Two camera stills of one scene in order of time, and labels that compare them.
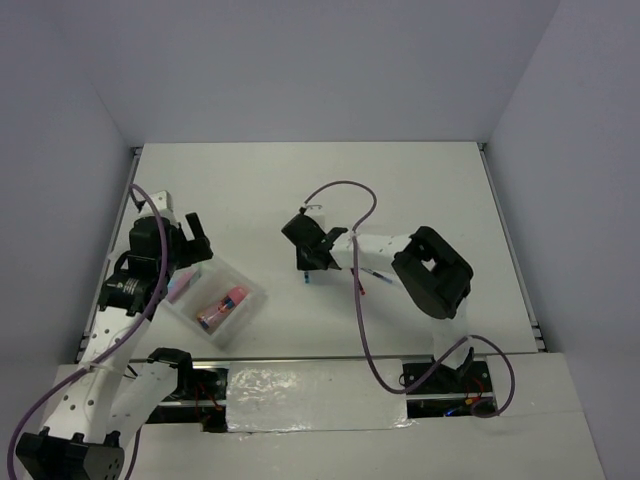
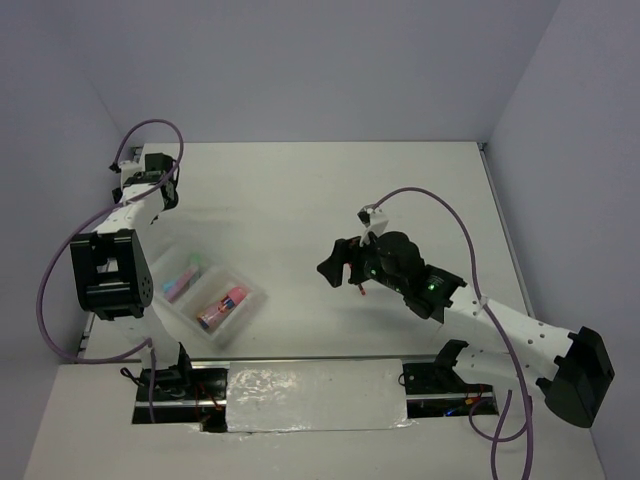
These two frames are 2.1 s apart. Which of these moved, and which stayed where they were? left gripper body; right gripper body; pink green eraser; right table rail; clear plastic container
Moved: left gripper body; right gripper body
Stayed: right table rail; clear plastic container; pink green eraser
